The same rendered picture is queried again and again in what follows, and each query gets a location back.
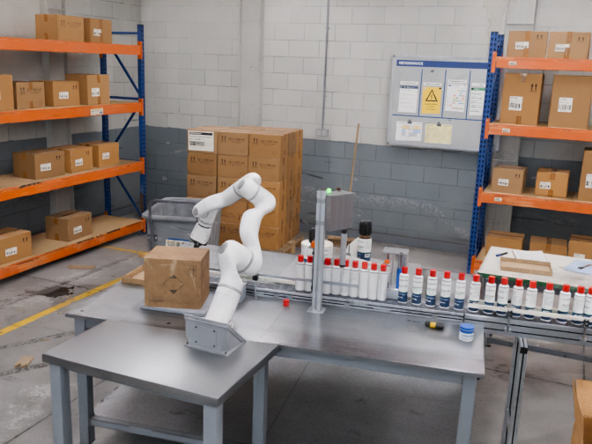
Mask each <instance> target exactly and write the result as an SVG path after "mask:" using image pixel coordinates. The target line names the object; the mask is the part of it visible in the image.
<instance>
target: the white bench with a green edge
mask: <svg viewBox="0 0 592 444"><path fill-rule="evenodd" d="M512 250H518V249H511V248H498V247H491V248H490V249H489V251H488V253H487V255H486V257H485V259H484V261H483V263H482V264H481V266H480V268H479V270H478V272H477V274H478V275H483V279H484V280H483V300H485V287H486V284H487V283H488V279H489V276H495V283H494V284H495V285H496V292H495V300H494V301H496V302H497V294H498V290H499V285H500V284H501V278H502V277H506V278H508V283H507V284H508V285H509V288H514V286H515V283H516V279H517V278H520V279H522V280H523V281H522V287H523V288H524V289H523V290H526V291H527V288H529V282H530V280H535V281H536V288H537V292H544V290H545V289H546V285H547V282H552V283H553V284H554V285H553V291H554V292H555V293H554V295H560V292H561V291H562V290H563V284H569V285H570V290H569V292H570V293H571V297H572V298H574V294H575V293H577V289H578V285H583V286H585V290H584V294H585V295H586V294H588V289H589V287H590V286H592V277H591V276H588V275H583V274H579V273H574V272H570V271H565V270H564V268H565V267H566V266H567V265H569V264H570V263H571V262H573V261H574V260H575V259H578V260H582V261H588V262H592V260H590V259H583V258H577V257H570V256H563V255H551V254H545V253H544V256H545V258H546V259H547V261H548V262H550V263H551V268H552V271H553V272H552V277H548V276H541V275H534V274H526V273H519V272H512V271H504V270H500V256H498V257H497V256H496V255H497V254H501V253H505V252H508V254H506V255H501V256H502V257H509V258H514V254H513V252H512ZM490 344H498V345H503V346H508V347H513V345H514V341H509V340H505V339H500V338H495V337H492V334H491V333H484V345H485V347H491V345H490ZM527 346H528V351H531V352H540V353H544V354H549V355H553V356H559V357H563V358H568V359H577V360H581V361H586V362H590V363H592V356H589V355H584V354H579V353H574V352H569V351H561V350H556V349H551V348H546V347H542V346H537V345H532V344H527Z"/></svg>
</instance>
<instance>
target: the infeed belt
mask: <svg viewBox="0 0 592 444"><path fill-rule="evenodd" d="M219 281H220V277H210V282H216V283H219ZM241 281H242V282H243V283H246V286H251V287H255V282H252V281H245V280H241ZM256 287H258V288H265V289H272V290H279V291H286V292H299V291H296V290H295V287H294V286H287V285H274V284H266V283H259V282H256ZM299 293H306V294H310V293H311V292H305V291H301V292H299ZM322 296H328V297H335V298H342V299H349V300H363V301H370V302H377V303H384V304H391V305H398V306H406V307H419V308H426V309H433V310H440V311H448V312H455V313H462V314H465V307H464V308H463V311H455V310H454V307H452V306H451V307H450V306H449V309H441V308H440V305H438V304H437V305H436V304H435V307H426V304H425V303H424V302H421V305H420V306H413V305H412V304H411V301H408V300H407V304H399V303H398V302H397V300H393V299H386V301H378V300H368V299H360V298H359V297H358V298H351V297H349V296H347V297H344V296H340V294H339V295H332V294H331V292H330V294H329V295H325V294H323V295H322Z"/></svg>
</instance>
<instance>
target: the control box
mask: <svg viewBox="0 0 592 444"><path fill-rule="evenodd" d="M353 204H354V193H352V192H349V191H345V190H341V192H336V191H331V193H327V194H326V198H325V217H324V230H326V231H329V232H330V231H336V230H340V229H345V228H350V227H352V219H353Z"/></svg>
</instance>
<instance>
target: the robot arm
mask: <svg viewBox="0 0 592 444"><path fill-rule="evenodd" d="M261 183H262V180H261V177H260V176H259V175H258V174H256V173H250V174H246V175H245V176H243V177H242V178H241V179H239V180H238V181H237V182H235V183H234V184H233V185H232V186H230V187H229V188H228V189H226V190H225V191H223V192H221V193H218V194H215V195H212V196H208V197H206V198H205V199H204V200H202V201H201V202H199V203H198V204H197V205H195V207H194V208H193V211H192V213H193V215H194V216H195V217H196V218H199V219H198V223H196V225H195V227H194V229H193V231H192V234H191V235H190V239H191V240H192V241H194V248H199V247H200V246H202V245H204V246H207V242H208V240H209V238H210V235H211V227H212V224H213V221H214V219H215V217H216V214H217V212H218V209H219V208H223V207H227V206H230V205H232V204H234V203H235V202H237V201H238V200H240V199H241V198H243V197H244V198H245V199H247V200H248V201H249V202H250V203H252V204H253V205H254V206H255V208H254V209H250V210H247V211H245V212H244V213H243V215H242V218H241V222H240V238H241V241H242V243H243V245H241V244H240V243H239V242H237V241H235V240H227V241H225V242H224V243H223V244H222V245H221V246H220V248H219V250H218V264H219V268H220V272H221V278H220V281H219V284H218V288H217V290H216V292H215V295H214V297H213V300H212V302H211V305H210V308H209V310H208V313H207V315H206V317H205V319H209V320H213V321H217V322H225V323H227V324H229V325H230V326H231V327H233V323H231V321H232V319H233V315H234V312H235V310H236V307H237V305H238V303H239V300H240V297H241V294H242V291H243V287H244V284H243V282H242V281H241V278H240V276H239V274H238V272H237V271H239V272H240V273H242V274H244V275H246V276H250V277H252V276H254V275H256V274H257V273H258V272H259V271H260V270H261V268H262V265H263V257H262V251H261V248H260V244H259V240H258V232H259V228H260V224H261V221H262V218H263V216H264V215H266V214H268V213H270V212H271V211H273V210H274V208H275V206H276V199H275V197H274V196H273V195H272V194H271V193H270V192H269V191H267V190H266V189H264V188H263V187H261ZM198 242H199V243H198ZM197 243H198V245H197Z"/></svg>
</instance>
